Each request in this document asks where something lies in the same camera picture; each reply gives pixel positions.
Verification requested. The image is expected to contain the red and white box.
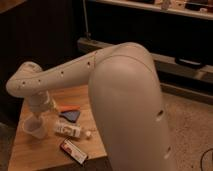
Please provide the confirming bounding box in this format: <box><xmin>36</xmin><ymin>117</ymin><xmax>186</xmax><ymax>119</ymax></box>
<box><xmin>60</xmin><ymin>139</ymin><xmax>88</xmax><ymax>164</ymax></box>

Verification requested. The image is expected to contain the white plastic bottle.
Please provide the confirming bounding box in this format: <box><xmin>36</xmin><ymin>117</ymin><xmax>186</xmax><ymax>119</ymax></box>
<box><xmin>53</xmin><ymin>119</ymin><xmax>93</xmax><ymax>139</ymax></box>

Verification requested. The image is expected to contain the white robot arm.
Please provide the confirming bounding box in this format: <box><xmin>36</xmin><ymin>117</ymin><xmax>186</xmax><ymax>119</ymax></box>
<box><xmin>6</xmin><ymin>42</ymin><xmax>177</xmax><ymax>171</ymax></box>

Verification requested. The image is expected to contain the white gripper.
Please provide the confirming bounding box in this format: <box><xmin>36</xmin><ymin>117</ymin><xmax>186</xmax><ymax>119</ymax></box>
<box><xmin>30</xmin><ymin>98</ymin><xmax>58</xmax><ymax>118</ymax></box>

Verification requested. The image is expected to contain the wooden shelf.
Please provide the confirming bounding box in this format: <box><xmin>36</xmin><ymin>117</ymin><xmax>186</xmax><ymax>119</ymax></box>
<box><xmin>88</xmin><ymin>0</ymin><xmax>213</xmax><ymax>21</ymax></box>

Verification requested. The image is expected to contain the wooden table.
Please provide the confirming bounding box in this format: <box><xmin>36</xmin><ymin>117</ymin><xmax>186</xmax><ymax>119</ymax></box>
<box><xmin>8</xmin><ymin>86</ymin><xmax>111</xmax><ymax>171</ymax></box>

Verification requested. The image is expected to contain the orange carrot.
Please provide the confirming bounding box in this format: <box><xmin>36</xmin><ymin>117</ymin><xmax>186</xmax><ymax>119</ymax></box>
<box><xmin>58</xmin><ymin>105</ymin><xmax>80</xmax><ymax>112</ymax></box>

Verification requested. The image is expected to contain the metal pole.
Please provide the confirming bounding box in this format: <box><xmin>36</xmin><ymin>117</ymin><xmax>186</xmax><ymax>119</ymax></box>
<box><xmin>82</xmin><ymin>0</ymin><xmax>91</xmax><ymax>41</ymax></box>

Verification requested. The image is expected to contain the blue triangular sponge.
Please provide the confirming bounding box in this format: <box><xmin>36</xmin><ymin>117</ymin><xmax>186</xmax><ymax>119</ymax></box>
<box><xmin>60</xmin><ymin>110</ymin><xmax>80</xmax><ymax>123</ymax></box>

